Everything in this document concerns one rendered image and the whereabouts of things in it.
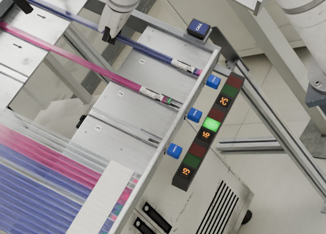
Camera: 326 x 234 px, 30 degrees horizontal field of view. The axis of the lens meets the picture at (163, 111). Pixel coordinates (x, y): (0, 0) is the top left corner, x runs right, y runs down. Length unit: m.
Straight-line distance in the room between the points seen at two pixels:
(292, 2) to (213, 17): 1.58
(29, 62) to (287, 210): 1.03
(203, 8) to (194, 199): 1.05
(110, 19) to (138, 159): 0.34
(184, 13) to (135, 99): 1.34
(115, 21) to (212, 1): 1.23
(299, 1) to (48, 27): 0.72
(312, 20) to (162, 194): 0.86
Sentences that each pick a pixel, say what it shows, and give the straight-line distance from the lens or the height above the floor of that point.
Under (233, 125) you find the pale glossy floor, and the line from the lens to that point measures 2.60.
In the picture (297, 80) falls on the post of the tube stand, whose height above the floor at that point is 0.30.
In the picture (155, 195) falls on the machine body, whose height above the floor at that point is 0.44.
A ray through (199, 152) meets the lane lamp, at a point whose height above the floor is 0.65.
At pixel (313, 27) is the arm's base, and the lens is 1.18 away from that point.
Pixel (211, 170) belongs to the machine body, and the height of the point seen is 0.29.
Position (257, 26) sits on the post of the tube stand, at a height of 0.55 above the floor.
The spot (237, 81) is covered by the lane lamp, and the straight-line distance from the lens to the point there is 1.55.
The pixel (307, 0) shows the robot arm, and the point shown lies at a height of 0.90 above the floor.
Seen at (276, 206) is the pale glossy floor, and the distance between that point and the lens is 2.16.
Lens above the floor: 1.45
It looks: 29 degrees down
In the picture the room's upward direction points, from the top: 42 degrees counter-clockwise
